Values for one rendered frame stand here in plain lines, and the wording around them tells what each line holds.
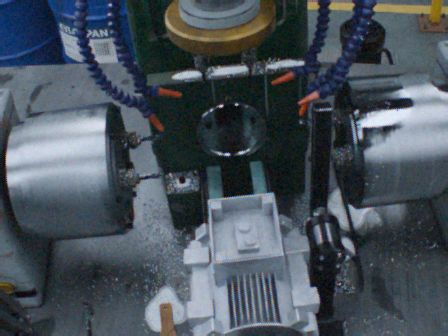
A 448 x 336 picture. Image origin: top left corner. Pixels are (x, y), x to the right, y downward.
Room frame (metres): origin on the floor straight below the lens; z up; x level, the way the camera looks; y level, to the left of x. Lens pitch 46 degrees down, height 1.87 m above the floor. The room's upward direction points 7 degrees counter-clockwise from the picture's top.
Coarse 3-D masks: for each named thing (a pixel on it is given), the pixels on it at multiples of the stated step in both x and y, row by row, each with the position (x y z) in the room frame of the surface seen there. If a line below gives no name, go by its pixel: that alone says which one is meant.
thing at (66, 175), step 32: (32, 128) 0.84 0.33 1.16; (64, 128) 0.83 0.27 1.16; (96, 128) 0.82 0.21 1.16; (32, 160) 0.78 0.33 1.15; (64, 160) 0.77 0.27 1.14; (96, 160) 0.76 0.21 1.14; (128, 160) 0.89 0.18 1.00; (32, 192) 0.74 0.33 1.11; (64, 192) 0.73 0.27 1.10; (96, 192) 0.73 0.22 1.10; (128, 192) 0.82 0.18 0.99; (32, 224) 0.72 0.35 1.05; (64, 224) 0.72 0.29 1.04; (96, 224) 0.71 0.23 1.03; (128, 224) 0.76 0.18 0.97
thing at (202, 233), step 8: (280, 216) 0.64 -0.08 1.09; (208, 224) 0.64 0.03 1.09; (280, 224) 0.62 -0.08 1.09; (288, 224) 0.63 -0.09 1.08; (200, 232) 0.63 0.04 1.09; (208, 232) 0.62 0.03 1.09; (280, 232) 0.62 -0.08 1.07; (288, 232) 0.62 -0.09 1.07; (200, 240) 0.62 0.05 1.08; (208, 240) 0.62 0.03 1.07; (296, 312) 0.46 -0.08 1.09; (304, 312) 0.46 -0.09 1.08; (208, 320) 0.46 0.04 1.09; (216, 320) 0.46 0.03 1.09; (288, 320) 0.45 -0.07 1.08; (296, 320) 0.44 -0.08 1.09; (304, 320) 0.45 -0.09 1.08; (208, 328) 0.45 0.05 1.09; (216, 328) 0.45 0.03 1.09; (296, 328) 0.44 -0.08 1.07
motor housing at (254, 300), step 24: (288, 264) 0.56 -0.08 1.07; (192, 288) 0.55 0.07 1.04; (216, 288) 0.53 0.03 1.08; (240, 288) 0.51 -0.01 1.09; (264, 288) 0.50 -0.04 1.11; (288, 288) 0.51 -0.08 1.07; (216, 312) 0.48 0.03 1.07; (240, 312) 0.47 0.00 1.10; (264, 312) 0.46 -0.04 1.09; (288, 312) 0.47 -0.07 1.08; (312, 312) 0.48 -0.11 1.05
